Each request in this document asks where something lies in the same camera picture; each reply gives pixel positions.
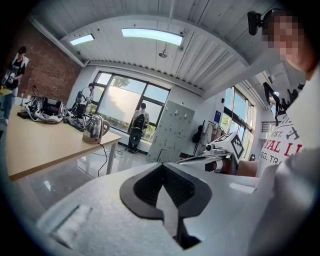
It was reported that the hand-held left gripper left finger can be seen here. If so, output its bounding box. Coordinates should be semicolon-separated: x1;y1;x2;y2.
37;162;183;256

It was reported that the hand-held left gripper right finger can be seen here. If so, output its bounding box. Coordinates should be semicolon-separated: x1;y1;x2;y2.
162;162;260;256

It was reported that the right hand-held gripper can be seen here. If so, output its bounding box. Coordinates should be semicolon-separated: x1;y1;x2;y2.
176;132;245;176

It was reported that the shiny steel kettle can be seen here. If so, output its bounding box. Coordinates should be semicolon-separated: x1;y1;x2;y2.
83;114;111;141

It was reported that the person's right forearm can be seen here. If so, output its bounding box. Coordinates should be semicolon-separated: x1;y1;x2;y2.
236;159;260;179

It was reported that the black hanging bag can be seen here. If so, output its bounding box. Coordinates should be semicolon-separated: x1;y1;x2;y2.
191;124;204;144

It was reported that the clothes rack with garments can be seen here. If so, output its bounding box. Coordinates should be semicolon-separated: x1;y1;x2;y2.
201;119;227;152

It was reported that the grey locker cabinet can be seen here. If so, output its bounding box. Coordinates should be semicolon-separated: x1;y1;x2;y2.
146;99;196;165

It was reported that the white table leg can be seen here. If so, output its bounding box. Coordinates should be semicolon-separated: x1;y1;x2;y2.
105;138;119;176

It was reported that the round black backpack device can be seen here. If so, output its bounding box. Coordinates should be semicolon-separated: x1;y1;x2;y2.
129;113;144;151

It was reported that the black-framed window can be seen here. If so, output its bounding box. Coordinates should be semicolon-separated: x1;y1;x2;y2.
219;86;257;162
91;70;173;141

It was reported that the person's white printed t-shirt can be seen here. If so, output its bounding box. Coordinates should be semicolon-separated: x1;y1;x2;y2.
249;61;320;256

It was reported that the grey cloth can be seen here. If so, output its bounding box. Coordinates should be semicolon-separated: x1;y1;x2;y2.
62;115;88;133

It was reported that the black monitor rig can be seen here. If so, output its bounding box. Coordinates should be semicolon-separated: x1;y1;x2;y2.
262;81;305;127

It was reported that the ceiling pendant fixture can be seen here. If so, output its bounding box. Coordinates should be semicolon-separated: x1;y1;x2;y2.
158;42;168;59

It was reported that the long ceiling light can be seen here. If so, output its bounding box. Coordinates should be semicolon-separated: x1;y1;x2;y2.
69;33;96;46
120;27;185;47

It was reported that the person's face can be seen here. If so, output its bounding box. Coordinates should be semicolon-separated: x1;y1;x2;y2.
261;8;318;81

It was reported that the thin dark cable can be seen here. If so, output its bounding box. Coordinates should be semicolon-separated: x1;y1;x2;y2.
97;141;109;178

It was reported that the white backpack device with cables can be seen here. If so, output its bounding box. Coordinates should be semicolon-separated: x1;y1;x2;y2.
16;95;69;124

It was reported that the black head-worn camera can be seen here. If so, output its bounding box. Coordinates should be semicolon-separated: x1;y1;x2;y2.
246;9;264;36

